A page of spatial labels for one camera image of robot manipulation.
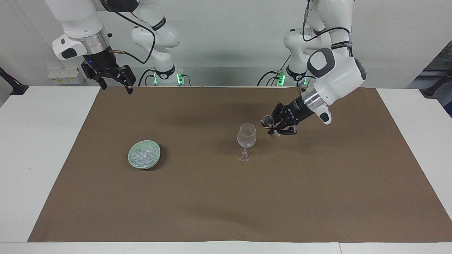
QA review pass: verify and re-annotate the small clear glass cup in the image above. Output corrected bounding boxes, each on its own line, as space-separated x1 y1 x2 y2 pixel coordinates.
260 115 282 139

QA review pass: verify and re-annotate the pile of clear ice cubes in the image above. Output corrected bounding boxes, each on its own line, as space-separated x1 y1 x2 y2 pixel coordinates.
130 146 159 167

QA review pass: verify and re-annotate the black cable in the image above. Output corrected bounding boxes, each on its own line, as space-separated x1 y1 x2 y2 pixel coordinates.
302 0 353 58
138 68 156 87
256 70 280 87
108 10 156 65

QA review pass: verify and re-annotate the white socket box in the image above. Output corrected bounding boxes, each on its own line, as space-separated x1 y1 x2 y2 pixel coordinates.
47 68 86 85

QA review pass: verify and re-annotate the clear wine glass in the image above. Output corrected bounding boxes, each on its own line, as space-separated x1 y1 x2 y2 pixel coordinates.
236 123 257 162

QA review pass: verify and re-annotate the pale green bowl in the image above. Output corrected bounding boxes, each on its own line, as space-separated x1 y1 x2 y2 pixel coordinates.
127 140 161 170

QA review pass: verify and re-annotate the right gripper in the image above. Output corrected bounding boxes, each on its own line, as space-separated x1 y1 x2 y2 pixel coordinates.
81 48 137 95

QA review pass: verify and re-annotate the black stand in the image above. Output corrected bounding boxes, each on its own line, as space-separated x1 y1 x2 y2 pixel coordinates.
419 69 452 99
0 67 29 96

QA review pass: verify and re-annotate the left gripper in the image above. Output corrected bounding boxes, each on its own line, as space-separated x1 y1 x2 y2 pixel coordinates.
267 95 316 137

